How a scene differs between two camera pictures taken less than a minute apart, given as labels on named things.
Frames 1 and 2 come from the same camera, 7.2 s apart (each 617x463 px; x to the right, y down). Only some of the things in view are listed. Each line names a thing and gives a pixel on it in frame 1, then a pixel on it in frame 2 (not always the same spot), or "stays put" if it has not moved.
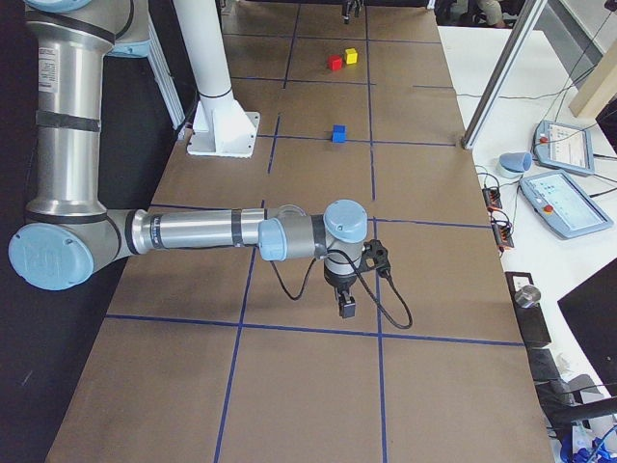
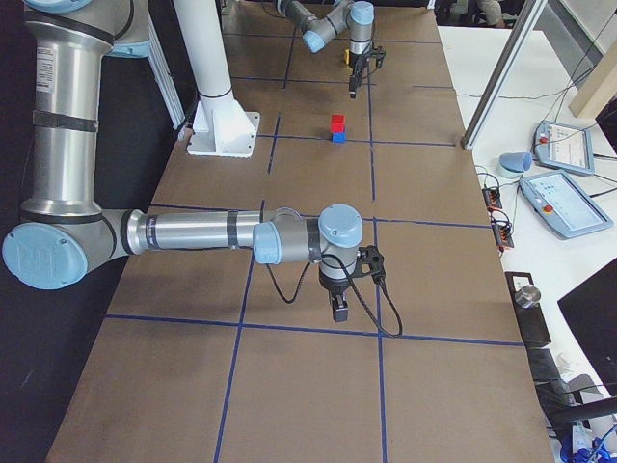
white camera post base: (221, 125) stays put
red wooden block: (335, 62) → (337, 122)
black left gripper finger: (345, 9) → (359, 62)
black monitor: (591, 311) stays put
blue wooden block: (339, 133) stays put
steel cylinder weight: (526, 295) stays put
